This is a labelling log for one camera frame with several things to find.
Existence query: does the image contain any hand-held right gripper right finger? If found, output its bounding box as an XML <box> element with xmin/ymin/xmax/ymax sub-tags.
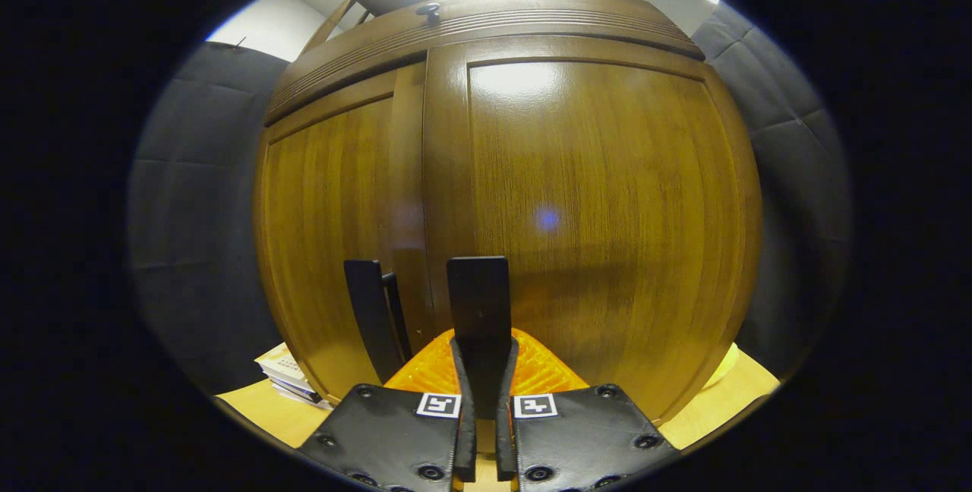
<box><xmin>495</xmin><ymin>327</ymin><xmax>680</xmax><ymax>492</ymax></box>

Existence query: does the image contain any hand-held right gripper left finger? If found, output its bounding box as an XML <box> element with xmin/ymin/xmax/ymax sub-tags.
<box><xmin>296</xmin><ymin>329</ymin><xmax>478</xmax><ymax>492</ymax></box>

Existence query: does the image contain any wooden shoe cabinet door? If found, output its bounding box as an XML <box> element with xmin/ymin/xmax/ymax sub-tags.
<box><xmin>421</xmin><ymin>34</ymin><xmax>765</xmax><ymax>426</ymax></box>
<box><xmin>254</xmin><ymin>62</ymin><xmax>438</xmax><ymax>403</ymax></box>

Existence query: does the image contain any white flat book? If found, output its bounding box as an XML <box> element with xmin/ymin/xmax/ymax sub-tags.
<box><xmin>254</xmin><ymin>342</ymin><xmax>309</xmax><ymax>384</ymax></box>
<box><xmin>276</xmin><ymin>389</ymin><xmax>334</xmax><ymax>412</ymax></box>
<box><xmin>266</xmin><ymin>374</ymin><xmax>323</xmax><ymax>402</ymax></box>

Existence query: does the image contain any yellow round plush toy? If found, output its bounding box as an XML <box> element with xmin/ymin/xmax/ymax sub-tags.
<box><xmin>702</xmin><ymin>342</ymin><xmax>740</xmax><ymax>391</ymax></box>

